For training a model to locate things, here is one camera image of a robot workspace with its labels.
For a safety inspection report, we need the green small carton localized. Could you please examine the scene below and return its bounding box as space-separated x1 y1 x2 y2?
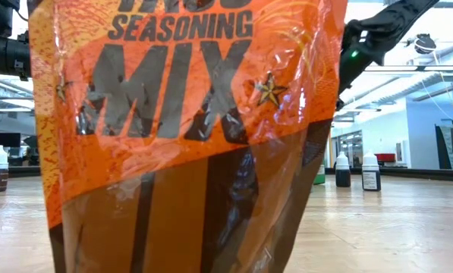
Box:
312 162 326 186

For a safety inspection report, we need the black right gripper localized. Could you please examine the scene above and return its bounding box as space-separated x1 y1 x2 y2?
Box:
338 17 387 95

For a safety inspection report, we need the black background monitor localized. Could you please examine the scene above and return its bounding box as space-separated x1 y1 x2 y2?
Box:
0 132 22 148

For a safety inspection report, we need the orange taco seasoning packet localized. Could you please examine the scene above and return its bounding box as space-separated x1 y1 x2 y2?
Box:
27 0 349 273

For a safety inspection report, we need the red background seat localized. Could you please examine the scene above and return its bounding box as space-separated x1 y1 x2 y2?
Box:
375 152 397 164

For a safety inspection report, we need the black hanging camera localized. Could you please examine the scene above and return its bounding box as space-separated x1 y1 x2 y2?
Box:
414 33 438 55

